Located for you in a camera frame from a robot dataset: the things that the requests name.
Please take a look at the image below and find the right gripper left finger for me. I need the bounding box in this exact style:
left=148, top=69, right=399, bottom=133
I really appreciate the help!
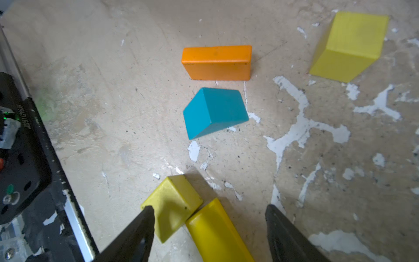
left=94, top=206, right=155, bottom=262

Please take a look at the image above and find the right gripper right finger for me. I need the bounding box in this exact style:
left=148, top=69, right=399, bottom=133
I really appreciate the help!
left=265, top=204, right=330, bottom=262

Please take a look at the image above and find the yellow rectangular block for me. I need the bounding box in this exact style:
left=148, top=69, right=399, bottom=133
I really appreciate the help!
left=185, top=198, right=254, bottom=262

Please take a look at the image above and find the lime cube block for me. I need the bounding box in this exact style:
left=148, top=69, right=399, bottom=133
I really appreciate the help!
left=309, top=12, right=389, bottom=83

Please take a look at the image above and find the teal block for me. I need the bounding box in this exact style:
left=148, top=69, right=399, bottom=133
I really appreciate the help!
left=183, top=87, right=249, bottom=140

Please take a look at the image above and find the orange bar block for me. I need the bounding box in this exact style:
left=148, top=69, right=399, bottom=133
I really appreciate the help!
left=181, top=45, right=252, bottom=81

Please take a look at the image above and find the lime small cube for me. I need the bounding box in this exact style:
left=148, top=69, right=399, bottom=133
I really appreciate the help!
left=141, top=175, right=204, bottom=243

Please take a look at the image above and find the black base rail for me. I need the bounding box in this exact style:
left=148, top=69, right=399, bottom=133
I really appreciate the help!
left=0, top=26, right=100, bottom=262

